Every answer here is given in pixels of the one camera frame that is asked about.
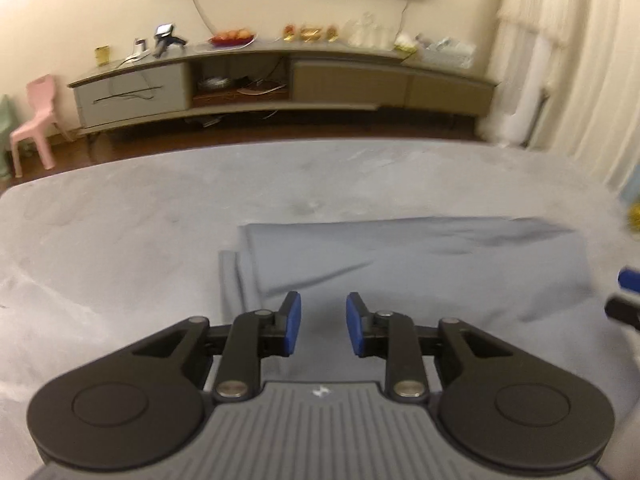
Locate white tray with items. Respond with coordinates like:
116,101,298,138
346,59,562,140
394,32,476,70

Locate green plastic chair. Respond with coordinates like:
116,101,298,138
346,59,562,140
0,94,18,180

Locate white phone charger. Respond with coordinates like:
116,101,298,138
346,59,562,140
132,38,148,56

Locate white lace curtain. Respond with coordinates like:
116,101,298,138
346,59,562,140
478,0,639,192

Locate glass jar with yellow contents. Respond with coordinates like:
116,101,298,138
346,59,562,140
620,184,640,237

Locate black cable on cabinet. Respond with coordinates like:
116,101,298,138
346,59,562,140
92,84,164,106

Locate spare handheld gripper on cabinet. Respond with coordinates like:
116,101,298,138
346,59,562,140
153,24,186,58

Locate red fruit plate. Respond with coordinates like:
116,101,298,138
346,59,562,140
208,28,255,48

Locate pink plastic chair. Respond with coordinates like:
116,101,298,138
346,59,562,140
10,75,73,178

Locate long TV cabinet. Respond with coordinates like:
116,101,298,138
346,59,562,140
68,41,497,133

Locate glass cups cluster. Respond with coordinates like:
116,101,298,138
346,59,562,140
342,12,394,51

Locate gold ornament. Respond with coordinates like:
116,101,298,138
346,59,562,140
282,24,338,42

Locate grey trousers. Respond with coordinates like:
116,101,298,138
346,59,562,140
219,218,600,382

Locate yellow cup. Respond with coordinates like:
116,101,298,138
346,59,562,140
94,46,111,66

